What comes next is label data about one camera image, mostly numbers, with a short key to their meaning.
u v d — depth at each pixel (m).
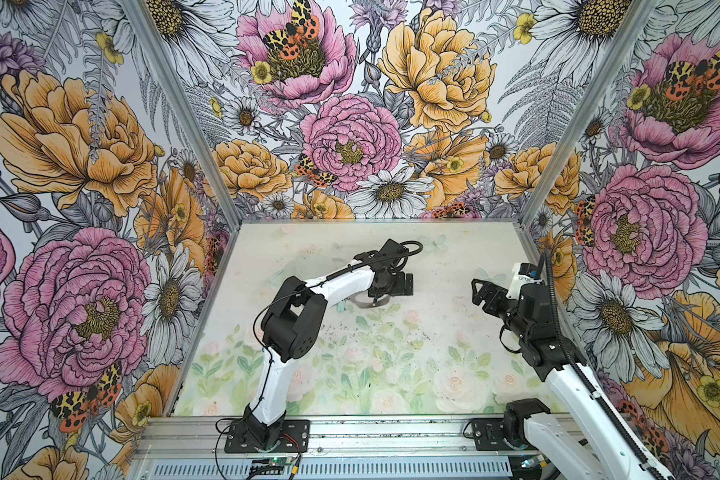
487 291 0.71
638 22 0.73
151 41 0.75
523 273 0.69
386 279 0.75
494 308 0.70
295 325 0.53
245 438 0.73
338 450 0.74
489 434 0.74
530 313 0.60
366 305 0.99
